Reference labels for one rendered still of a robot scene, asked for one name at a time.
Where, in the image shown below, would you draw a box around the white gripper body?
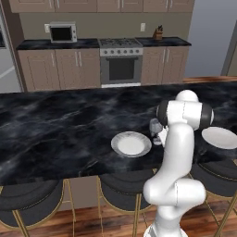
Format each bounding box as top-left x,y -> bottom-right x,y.
156,125 -> 169,146

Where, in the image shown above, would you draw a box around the clear wine glass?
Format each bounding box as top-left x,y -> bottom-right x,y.
149,118 -> 164,146

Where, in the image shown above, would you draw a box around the grey-rimmed white plate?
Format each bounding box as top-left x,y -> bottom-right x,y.
110,131 -> 153,158

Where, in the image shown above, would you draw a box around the plain white plate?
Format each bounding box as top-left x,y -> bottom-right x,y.
201,126 -> 237,151

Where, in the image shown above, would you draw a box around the black stool with gold legs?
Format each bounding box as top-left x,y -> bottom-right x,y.
0,179 -> 77,237
96,168 -> 162,237
187,158 -> 237,237

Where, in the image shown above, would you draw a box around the narrow beige base cupboards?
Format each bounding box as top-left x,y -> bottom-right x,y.
141,45 -> 190,86

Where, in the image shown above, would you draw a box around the steel stove with oven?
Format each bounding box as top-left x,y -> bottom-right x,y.
97,37 -> 144,89

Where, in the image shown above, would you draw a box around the wooden knife block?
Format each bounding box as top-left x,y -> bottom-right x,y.
153,24 -> 164,42

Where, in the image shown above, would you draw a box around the wide beige base cupboards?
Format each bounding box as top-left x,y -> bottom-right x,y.
17,47 -> 102,93

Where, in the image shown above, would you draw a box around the white microwave oven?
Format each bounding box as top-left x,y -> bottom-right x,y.
48,20 -> 79,44

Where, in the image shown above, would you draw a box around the steel fridge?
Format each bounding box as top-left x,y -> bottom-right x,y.
0,5 -> 23,94

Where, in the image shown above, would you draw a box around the beige wall cupboards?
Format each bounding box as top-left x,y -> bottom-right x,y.
7,0 -> 196,14

